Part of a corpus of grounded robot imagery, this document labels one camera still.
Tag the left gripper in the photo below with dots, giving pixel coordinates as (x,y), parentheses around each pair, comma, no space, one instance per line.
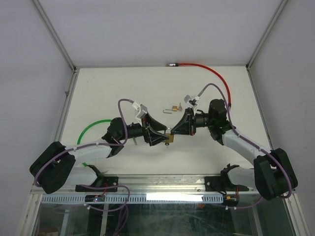
(153,139)

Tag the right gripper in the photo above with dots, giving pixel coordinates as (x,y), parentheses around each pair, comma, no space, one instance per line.
(185,126)

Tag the large brass padlock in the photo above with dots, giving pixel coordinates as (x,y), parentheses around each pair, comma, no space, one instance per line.
(169,135)

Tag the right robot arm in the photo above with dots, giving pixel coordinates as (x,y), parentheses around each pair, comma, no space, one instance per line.
(272,174)

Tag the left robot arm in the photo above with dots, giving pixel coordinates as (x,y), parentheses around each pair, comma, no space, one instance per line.
(59,165)

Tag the small padlock silver keys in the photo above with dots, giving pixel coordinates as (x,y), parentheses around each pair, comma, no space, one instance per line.
(180,108)

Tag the small brass padlock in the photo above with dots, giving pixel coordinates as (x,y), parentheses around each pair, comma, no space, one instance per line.
(171,110)

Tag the red cable lock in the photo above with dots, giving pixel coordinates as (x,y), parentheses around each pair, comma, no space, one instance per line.
(209,69)

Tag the aluminium mounting rail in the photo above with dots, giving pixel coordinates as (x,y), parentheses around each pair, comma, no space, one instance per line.
(140,183)

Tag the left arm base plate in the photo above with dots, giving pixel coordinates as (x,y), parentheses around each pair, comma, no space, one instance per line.
(108,183)

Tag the green cable lock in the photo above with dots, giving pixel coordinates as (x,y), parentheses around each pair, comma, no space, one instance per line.
(89,127)

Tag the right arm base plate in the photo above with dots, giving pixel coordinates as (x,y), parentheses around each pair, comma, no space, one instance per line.
(221,185)

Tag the slotted cable duct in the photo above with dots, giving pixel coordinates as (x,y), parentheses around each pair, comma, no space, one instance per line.
(148,198)

